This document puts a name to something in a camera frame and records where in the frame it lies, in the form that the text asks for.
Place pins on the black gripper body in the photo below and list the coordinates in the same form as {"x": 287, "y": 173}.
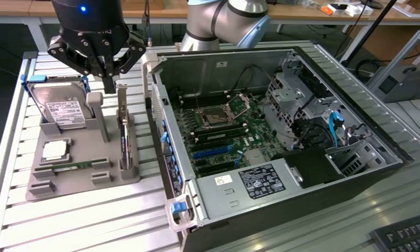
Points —
{"x": 91, "y": 23}

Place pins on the graphics card with black fan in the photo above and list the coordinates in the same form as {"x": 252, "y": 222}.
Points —
{"x": 125, "y": 141}

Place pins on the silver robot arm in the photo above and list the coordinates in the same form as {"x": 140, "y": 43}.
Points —
{"x": 203, "y": 21}

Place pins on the blue disk caddy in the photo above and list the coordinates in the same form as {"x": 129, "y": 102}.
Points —
{"x": 36, "y": 78}

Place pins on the silver hard disk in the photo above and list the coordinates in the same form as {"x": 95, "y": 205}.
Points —
{"x": 56, "y": 97}

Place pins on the wooden desk with white legs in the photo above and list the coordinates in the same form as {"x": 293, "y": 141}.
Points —
{"x": 7, "y": 8}
{"x": 398, "y": 19}

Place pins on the thin metal locking lever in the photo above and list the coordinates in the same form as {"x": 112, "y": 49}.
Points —
{"x": 197, "y": 99}

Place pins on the CPU socket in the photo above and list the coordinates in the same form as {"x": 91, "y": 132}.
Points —
{"x": 213, "y": 118}

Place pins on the grey parts rack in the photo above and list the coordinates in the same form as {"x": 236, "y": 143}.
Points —
{"x": 87, "y": 147}

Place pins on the silver CPU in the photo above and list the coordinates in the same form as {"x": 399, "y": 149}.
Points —
{"x": 56, "y": 149}

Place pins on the metal socket cover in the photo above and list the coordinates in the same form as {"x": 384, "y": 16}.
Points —
{"x": 239, "y": 105}

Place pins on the green RAM stick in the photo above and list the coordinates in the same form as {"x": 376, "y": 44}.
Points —
{"x": 216, "y": 137}
{"x": 73, "y": 166}

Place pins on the black expansion slot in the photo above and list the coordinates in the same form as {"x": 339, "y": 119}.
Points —
{"x": 216, "y": 166}
{"x": 209, "y": 147}
{"x": 219, "y": 172}

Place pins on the blue expansion slot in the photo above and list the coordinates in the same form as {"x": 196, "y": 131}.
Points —
{"x": 209, "y": 153}

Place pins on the green motherboard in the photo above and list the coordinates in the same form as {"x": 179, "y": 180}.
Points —
{"x": 220, "y": 159}

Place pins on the silver chipset heatsink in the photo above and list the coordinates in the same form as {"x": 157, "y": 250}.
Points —
{"x": 255, "y": 157}

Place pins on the silver disk bay cage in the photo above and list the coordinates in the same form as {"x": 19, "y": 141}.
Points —
{"x": 323, "y": 103}

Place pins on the orange and black device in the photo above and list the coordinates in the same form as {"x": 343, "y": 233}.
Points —
{"x": 327, "y": 10}

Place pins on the blue case latch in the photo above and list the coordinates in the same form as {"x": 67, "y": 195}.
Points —
{"x": 177, "y": 208}

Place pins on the grey power supply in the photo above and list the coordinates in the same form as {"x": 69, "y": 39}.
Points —
{"x": 224, "y": 199}

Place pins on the white box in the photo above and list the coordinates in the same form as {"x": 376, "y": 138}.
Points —
{"x": 359, "y": 10}

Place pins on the black plastic cover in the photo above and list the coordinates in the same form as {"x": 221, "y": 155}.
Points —
{"x": 311, "y": 168}

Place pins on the black tripod pole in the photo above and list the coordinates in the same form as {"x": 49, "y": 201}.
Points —
{"x": 368, "y": 30}

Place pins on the black round stand base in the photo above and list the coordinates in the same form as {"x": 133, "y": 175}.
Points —
{"x": 371, "y": 3}

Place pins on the black open PC case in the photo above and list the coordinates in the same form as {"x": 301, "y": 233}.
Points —
{"x": 265, "y": 223}

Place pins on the silver disk bay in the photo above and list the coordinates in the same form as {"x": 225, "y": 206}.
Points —
{"x": 367, "y": 155}

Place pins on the grey equipment box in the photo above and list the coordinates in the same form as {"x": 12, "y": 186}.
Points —
{"x": 410, "y": 86}

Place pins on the white paper sheet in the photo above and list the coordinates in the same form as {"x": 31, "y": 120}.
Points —
{"x": 416, "y": 11}

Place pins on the black keyboard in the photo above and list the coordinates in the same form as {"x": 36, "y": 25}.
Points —
{"x": 406, "y": 233}

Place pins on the aluminium profile frame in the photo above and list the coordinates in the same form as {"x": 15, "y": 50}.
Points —
{"x": 407, "y": 52}

